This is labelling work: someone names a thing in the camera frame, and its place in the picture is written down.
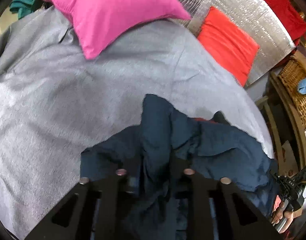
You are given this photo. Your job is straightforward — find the dark navy blue garment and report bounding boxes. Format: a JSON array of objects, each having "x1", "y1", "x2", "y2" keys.
[{"x1": 80, "y1": 94, "x2": 277, "y2": 239}]

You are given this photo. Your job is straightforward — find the person's right hand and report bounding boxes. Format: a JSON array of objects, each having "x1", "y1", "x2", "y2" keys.
[{"x1": 270, "y1": 199, "x2": 294, "y2": 233}]

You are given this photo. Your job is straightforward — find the wooden bedside shelf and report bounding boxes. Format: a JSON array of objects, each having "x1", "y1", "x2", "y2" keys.
[{"x1": 256, "y1": 72, "x2": 306, "y2": 176}]

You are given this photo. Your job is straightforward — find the light blue cloth in basket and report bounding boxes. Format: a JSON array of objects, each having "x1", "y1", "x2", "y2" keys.
[{"x1": 297, "y1": 78, "x2": 306, "y2": 95}]

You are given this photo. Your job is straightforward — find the wicker basket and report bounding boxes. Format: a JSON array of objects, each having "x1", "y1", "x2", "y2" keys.
[{"x1": 277, "y1": 56, "x2": 306, "y2": 131}]

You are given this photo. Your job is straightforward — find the grey bed sheet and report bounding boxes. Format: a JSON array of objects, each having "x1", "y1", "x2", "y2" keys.
[{"x1": 0, "y1": 7, "x2": 273, "y2": 239}]

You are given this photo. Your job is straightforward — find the red-orange pillow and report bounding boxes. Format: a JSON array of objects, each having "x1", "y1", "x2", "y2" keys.
[{"x1": 197, "y1": 7, "x2": 260, "y2": 87}]

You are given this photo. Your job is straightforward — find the red cloth on headboard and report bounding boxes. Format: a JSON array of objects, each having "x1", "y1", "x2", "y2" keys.
[{"x1": 264, "y1": 0, "x2": 306, "y2": 46}]

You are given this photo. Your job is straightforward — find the silver quilted headboard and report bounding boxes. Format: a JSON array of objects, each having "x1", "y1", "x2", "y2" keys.
[{"x1": 179, "y1": 0, "x2": 295, "y2": 86}]

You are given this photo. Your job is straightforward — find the pink pillow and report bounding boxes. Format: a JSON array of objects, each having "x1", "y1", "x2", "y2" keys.
[{"x1": 43, "y1": 0, "x2": 190, "y2": 60}]

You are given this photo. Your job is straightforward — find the beige mattress edge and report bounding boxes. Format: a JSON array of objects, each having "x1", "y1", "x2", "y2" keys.
[{"x1": 0, "y1": 8, "x2": 18, "y2": 35}]

